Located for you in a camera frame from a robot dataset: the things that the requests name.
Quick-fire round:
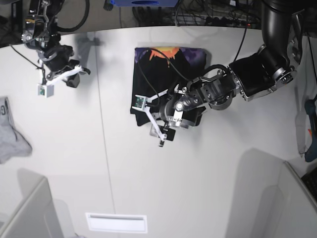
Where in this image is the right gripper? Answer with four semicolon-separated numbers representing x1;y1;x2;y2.
37;44;91;88

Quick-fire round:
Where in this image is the black keyboard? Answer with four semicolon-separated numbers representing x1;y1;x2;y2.
302;168;317;199

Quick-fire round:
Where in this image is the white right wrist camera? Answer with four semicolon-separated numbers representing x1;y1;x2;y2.
37;71;69;98

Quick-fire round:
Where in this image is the white partition panel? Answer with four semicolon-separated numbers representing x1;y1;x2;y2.
258;162;317;238
0;177;64;238

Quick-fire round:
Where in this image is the blue handled tool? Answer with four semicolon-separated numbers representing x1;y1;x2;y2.
305;99;317;163

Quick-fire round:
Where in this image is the white left partition panel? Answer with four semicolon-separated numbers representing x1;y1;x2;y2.
0;177;64;238

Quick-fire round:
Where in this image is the blue box under table edge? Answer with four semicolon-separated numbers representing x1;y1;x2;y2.
110;0;178;7

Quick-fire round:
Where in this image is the white right partition panel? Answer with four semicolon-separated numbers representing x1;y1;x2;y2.
258;162;317;238

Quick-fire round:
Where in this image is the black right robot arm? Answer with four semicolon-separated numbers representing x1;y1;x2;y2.
21;0;91;88

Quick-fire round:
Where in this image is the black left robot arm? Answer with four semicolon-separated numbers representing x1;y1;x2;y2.
154;0;308;144

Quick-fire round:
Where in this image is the grey garment at left edge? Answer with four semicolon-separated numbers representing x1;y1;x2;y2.
0;97;32;164

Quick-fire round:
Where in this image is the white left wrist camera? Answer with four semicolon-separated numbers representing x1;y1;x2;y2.
132;90;167;141

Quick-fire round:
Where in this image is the black power strip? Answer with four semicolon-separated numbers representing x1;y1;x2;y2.
211;17;252;27

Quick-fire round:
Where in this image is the black T-shirt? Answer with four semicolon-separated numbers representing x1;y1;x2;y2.
130;46;208;127

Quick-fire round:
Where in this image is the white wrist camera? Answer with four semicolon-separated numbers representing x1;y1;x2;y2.
37;71;69;98
132;90;167;141

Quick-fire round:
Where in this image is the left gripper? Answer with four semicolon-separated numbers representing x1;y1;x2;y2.
158;95;206;147

